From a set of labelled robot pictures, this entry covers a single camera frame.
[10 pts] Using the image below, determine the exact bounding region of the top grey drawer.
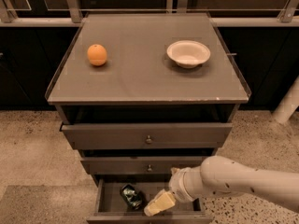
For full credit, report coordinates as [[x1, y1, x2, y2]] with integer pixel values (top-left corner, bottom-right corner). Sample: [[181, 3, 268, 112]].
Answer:
[[62, 122, 232, 150]]

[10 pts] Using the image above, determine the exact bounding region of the grey drawer cabinet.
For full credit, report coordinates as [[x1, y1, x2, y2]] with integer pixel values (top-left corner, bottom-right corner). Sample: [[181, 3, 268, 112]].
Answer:
[[45, 12, 252, 224]]

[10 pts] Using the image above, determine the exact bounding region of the metal window frame rail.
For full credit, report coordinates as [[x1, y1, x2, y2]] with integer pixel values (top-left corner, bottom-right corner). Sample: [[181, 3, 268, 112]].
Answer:
[[0, 0, 299, 27]]

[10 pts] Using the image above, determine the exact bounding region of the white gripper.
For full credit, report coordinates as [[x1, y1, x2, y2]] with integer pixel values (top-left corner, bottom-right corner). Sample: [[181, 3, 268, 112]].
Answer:
[[144, 167, 194, 217]]

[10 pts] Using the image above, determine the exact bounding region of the middle grey drawer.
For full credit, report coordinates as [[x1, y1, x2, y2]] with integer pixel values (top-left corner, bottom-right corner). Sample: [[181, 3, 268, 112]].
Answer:
[[81, 156, 206, 175]]

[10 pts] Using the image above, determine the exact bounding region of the orange fruit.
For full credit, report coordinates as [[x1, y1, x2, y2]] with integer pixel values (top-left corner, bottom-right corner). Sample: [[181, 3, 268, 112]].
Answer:
[[87, 44, 107, 66]]

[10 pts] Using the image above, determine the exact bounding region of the bottom grey drawer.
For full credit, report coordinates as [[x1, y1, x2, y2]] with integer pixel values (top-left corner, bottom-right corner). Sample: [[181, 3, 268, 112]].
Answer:
[[87, 179, 212, 224]]

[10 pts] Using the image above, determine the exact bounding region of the grey drawer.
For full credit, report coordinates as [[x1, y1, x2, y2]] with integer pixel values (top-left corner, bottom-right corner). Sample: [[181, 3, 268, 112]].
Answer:
[[87, 179, 212, 224], [62, 122, 232, 150], [81, 156, 206, 175]]

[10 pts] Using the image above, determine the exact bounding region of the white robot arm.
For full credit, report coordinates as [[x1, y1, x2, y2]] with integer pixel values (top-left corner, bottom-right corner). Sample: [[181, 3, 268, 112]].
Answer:
[[144, 156, 299, 217]]

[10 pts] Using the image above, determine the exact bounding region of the crushed green can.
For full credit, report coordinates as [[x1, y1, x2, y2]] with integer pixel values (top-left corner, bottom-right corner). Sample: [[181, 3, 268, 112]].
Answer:
[[121, 184, 143, 210]]

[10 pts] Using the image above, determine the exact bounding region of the white paper bowl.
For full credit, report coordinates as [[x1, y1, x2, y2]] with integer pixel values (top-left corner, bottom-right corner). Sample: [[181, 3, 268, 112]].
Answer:
[[166, 40, 211, 69]]

